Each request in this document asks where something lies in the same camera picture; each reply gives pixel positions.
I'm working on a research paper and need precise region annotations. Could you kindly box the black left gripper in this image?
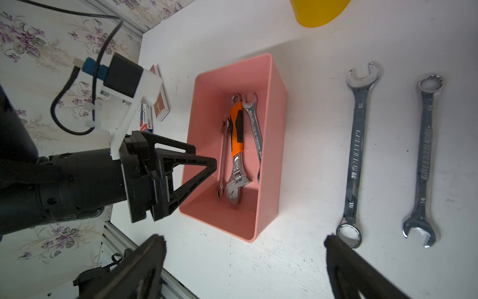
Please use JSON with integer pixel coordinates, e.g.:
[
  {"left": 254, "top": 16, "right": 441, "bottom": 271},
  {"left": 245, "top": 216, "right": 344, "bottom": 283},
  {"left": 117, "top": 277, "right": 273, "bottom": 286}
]
[{"left": 119, "top": 131, "right": 217, "bottom": 223}]

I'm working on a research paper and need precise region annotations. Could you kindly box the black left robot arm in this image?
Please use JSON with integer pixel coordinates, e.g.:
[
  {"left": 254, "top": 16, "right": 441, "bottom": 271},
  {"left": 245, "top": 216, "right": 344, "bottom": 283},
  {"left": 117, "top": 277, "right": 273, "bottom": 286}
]
[{"left": 1, "top": 94, "right": 217, "bottom": 235}]

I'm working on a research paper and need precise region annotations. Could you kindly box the orange handled adjustable wrench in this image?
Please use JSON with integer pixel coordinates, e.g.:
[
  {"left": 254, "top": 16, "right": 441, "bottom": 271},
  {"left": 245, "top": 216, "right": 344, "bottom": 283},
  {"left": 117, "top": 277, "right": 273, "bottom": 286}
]
[{"left": 225, "top": 93, "right": 251, "bottom": 205}]

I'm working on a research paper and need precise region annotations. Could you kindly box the chrome end wrench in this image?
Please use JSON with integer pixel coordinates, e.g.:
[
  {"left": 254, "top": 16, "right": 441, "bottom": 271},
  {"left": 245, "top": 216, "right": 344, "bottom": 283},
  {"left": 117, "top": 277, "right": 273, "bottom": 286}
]
[{"left": 336, "top": 62, "right": 380, "bottom": 249}]

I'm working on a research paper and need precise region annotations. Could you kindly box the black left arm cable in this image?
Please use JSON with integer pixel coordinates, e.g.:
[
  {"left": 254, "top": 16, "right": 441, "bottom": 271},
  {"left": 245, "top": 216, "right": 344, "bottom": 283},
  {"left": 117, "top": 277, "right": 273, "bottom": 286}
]
[{"left": 14, "top": 0, "right": 124, "bottom": 136}]

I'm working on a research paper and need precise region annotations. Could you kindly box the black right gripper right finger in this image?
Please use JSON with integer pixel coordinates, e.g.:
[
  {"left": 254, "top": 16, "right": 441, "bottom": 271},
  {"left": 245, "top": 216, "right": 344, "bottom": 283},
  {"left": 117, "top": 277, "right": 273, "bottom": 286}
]
[{"left": 324, "top": 235, "right": 408, "bottom": 299}]

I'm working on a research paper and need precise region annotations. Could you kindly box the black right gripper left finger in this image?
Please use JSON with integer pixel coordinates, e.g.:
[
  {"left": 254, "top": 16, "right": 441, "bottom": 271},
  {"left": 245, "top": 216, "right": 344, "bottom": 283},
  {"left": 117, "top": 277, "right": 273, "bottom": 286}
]
[{"left": 76, "top": 234, "right": 167, "bottom": 299}]

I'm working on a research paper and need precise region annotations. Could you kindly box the yellow pencil cup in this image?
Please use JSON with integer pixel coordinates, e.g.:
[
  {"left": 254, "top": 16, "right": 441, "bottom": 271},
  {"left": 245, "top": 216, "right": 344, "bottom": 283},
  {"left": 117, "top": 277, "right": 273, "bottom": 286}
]
[{"left": 290, "top": 0, "right": 351, "bottom": 28}]

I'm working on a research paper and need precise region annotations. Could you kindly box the pink plastic storage box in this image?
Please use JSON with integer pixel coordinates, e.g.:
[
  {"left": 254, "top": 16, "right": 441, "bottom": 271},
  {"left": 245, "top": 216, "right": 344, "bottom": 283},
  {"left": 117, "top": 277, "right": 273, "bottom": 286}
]
[{"left": 179, "top": 53, "right": 288, "bottom": 242}]

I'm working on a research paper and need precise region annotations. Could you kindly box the small chrome combination wrench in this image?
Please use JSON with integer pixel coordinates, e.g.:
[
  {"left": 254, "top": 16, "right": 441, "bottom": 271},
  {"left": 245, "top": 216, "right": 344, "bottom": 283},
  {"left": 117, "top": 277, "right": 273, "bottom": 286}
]
[{"left": 402, "top": 74, "right": 446, "bottom": 249}]

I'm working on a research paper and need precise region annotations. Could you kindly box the double open end wrench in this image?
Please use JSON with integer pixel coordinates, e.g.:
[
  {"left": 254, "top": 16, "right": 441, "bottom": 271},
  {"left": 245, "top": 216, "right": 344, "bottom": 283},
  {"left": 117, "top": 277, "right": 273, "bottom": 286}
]
[{"left": 242, "top": 92, "right": 263, "bottom": 181}]

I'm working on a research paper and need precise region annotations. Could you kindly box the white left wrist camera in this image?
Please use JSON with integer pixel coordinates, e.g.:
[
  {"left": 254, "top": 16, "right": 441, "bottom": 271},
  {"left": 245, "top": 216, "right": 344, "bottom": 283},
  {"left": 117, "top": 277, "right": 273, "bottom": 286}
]
[{"left": 84, "top": 54, "right": 163, "bottom": 160}]

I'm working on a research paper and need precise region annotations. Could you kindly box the aluminium mounting rail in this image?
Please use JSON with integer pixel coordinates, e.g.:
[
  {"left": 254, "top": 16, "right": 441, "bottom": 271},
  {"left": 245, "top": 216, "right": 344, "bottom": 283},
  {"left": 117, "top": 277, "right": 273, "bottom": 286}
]
[{"left": 100, "top": 220, "right": 199, "bottom": 299}]

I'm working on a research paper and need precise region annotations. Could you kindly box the thin open end wrench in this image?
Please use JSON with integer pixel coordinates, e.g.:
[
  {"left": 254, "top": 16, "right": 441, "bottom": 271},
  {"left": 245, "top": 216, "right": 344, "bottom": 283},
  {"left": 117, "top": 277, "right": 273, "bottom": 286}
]
[{"left": 217, "top": 118, "right": 230, "bottom": 199}]

